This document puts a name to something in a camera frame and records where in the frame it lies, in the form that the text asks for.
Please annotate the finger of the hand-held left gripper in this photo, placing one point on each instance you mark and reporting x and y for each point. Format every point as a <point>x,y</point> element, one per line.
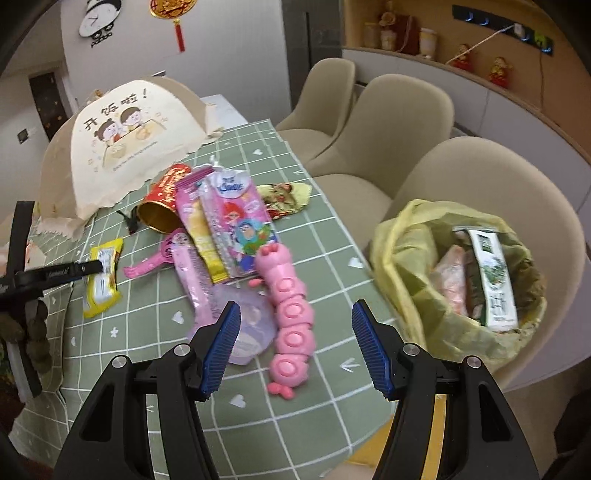
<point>60,273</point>

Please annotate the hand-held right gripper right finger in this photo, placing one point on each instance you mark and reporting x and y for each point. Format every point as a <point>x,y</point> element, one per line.
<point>371,350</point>

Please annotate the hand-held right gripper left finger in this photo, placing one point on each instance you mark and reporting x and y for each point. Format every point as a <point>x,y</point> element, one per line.
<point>224,350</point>

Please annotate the yellow snack wrapper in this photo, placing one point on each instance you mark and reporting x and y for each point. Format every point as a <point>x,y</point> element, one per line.
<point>104,286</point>

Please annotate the pink chips packet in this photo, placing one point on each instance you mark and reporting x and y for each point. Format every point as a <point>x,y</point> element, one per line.
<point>196,221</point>

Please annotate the translucent purple plastic bag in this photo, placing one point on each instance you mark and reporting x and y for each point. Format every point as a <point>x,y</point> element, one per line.
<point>251,325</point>

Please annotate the pink plastic wrapper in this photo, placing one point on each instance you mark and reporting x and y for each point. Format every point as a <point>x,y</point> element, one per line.
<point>196,290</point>

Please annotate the pink caterpillar toy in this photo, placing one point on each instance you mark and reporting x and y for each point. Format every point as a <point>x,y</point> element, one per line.
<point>291,318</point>

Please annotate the black binder clip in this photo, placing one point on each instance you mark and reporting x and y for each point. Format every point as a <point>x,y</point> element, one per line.
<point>130,220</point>

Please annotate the green checked tablecloth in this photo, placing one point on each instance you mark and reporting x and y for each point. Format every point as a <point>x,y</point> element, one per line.
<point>323,258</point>

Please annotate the pale pink packet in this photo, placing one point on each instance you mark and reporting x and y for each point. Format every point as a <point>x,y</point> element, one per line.
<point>450,281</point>

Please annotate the red gold paper tube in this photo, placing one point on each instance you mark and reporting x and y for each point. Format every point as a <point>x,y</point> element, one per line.
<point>159,203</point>

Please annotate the cartoon print tissue packet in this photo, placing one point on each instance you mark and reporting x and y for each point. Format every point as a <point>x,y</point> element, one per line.
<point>240,221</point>

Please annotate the white paper bag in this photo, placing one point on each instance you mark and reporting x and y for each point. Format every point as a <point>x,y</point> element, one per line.
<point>120,152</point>

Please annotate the dark door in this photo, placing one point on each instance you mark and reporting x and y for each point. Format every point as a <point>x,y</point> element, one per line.
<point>48,106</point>

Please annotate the green white drink carton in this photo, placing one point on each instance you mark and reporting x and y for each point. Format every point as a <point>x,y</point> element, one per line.
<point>494,277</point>

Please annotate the crumpled red gold candy wrapper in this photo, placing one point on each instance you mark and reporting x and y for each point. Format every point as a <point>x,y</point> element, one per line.
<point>284,198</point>

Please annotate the beige chair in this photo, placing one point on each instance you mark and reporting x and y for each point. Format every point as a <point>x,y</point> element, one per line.
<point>508,184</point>
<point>318,92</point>
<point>392,129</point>

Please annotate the red figurine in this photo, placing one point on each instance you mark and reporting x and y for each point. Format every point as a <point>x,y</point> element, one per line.
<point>501,71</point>
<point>464,57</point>

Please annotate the cream paper cup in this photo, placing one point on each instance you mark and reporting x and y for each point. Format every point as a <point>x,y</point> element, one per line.
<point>427,42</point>

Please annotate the glass jar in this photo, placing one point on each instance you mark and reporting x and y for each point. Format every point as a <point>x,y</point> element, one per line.
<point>370,33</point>

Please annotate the dark red flower gift bag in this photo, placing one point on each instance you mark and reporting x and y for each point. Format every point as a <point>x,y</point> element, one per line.
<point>399,27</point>

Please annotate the black power strip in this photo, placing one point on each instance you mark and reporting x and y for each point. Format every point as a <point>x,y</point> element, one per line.
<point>489,16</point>

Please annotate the panda wall clock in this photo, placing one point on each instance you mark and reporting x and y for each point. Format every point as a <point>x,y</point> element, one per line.
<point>99,18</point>

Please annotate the red knot wall ornament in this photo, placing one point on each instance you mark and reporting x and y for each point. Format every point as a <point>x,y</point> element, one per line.
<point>178,23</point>

